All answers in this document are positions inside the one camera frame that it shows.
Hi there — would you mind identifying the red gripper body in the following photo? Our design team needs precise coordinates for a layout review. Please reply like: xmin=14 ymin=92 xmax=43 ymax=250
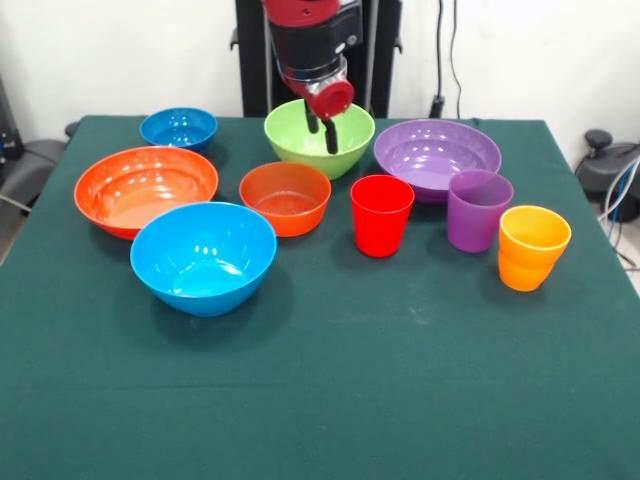
xmin=301 ymin=79 xmax=356 ymax=119

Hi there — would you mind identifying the green bowl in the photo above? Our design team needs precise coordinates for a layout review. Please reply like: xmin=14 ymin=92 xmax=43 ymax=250
xmin=263 ymin=98 xmax=377 ymax=181

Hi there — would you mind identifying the large light blue bowl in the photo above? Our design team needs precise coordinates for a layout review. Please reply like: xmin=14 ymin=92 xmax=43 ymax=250
xmin=129 ymin=201 xmax=279 ymax=318

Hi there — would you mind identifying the small orange bowl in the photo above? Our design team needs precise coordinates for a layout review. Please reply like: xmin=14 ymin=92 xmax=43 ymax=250
xmin=238 ymin=161 xmax=333 ymax=238

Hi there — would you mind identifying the purple bowl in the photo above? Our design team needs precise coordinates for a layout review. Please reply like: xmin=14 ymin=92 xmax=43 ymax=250
xmin=373 ymin=118 xmax=503 ymax=205

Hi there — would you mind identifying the red cup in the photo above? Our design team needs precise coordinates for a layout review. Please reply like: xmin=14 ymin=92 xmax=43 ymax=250
xmin=349 ymin=174 xmax=416 ymax=259

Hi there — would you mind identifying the small dark blue bowl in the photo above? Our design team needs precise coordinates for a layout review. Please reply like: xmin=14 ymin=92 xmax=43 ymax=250
xmin=139 ymin=106 xmax=219 ymax=155

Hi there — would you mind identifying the purple cup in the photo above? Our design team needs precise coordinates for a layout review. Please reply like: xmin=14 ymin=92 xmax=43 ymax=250
xmin=446 ymin=169 xmax=516 ymax=255

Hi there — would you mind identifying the large orange bowl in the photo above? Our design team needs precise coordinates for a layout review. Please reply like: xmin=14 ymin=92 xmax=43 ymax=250
xmin=73 ymin=145 xmax=220 ymax=242

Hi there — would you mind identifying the orange cup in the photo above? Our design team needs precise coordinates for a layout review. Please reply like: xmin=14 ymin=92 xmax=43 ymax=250
xmin=497 ymin=204 xmax=573 ymax=293

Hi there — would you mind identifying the dark green table cloth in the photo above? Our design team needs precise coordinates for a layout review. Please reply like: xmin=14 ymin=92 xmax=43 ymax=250
xmin=0 ymin=115 xmax=640 ymax=480

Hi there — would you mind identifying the grey office chair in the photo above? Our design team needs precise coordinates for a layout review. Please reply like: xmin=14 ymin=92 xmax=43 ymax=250
xmin=0 ymin=138 xmax=69 ymax=211

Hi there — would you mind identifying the black chair base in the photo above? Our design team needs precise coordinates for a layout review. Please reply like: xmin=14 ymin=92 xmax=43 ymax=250
xmin=574 ymin=128 xmax=640 ymax=224

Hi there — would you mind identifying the black equipment stand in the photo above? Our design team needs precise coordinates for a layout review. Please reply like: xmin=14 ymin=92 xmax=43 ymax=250
xmin=0 ymin=74 xmax=22 ymax=166

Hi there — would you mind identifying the black cable with plug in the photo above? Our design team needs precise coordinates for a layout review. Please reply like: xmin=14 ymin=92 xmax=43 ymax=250
xmin=429 ymin=0 xmax=447 ymax=119

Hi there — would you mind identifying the thin black cable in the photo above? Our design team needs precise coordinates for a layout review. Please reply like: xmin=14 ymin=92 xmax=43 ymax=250
xmin=449 ymin=0 xmax=481 ymax=126

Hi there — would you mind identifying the bundle of floor cables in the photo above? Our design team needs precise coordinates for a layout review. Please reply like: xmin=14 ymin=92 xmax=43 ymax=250
xmin=597 ymin=159 xmax=640 ymax=274

